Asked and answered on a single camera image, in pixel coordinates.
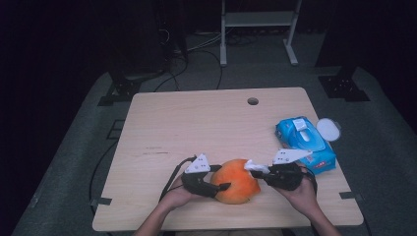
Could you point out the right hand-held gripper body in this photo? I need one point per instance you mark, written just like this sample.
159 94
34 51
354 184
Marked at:
283 177

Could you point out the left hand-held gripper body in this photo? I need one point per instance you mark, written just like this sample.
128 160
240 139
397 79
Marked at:
196 183

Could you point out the white wet wipe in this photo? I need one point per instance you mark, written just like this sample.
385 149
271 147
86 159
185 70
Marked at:
255 167

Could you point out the orange plush toy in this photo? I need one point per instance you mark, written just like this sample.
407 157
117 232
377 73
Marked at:
234 183

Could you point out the blue wet wipes pack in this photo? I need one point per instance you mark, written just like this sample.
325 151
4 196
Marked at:
314 154

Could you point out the person's left hand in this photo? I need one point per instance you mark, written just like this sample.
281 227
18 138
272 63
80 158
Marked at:
178 196

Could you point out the person's right hand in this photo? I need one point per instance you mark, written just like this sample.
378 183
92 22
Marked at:
303 198

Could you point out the white oval disc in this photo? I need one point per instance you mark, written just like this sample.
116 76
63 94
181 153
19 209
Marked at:
328 129

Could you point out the dark tape strip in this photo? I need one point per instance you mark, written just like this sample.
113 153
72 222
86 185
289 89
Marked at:
101 201
349 195

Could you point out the black stand base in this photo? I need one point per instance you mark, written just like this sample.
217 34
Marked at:
123 88
342 87

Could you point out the dark floor tape frame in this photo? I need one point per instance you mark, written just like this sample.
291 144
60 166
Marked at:
115 129

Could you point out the white metal stand frame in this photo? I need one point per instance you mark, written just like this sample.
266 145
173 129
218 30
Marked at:
259 19

